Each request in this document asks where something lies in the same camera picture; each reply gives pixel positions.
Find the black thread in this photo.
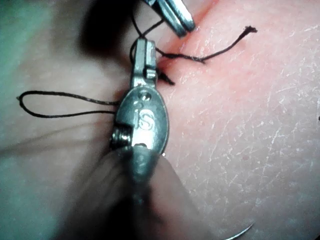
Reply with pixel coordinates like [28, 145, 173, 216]
[16, 11, 259, 119]

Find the tissue pad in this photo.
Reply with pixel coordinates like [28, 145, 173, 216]
[0, 0, 320, 240]

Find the right arm needle driver jaw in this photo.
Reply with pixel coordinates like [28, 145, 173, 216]
[154, 0, 188, 39]
[166, 0, 196, 33]

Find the curved steel needle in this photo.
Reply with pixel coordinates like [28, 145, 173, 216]
[224, 221, 255, 240]

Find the left arm needle driver jaw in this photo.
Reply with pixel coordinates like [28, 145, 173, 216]
[130, 38, 149, 89]
[145, 39, 158, 88]

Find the left arm needle driver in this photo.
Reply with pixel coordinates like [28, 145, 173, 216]
[110, 84, 171, 158]

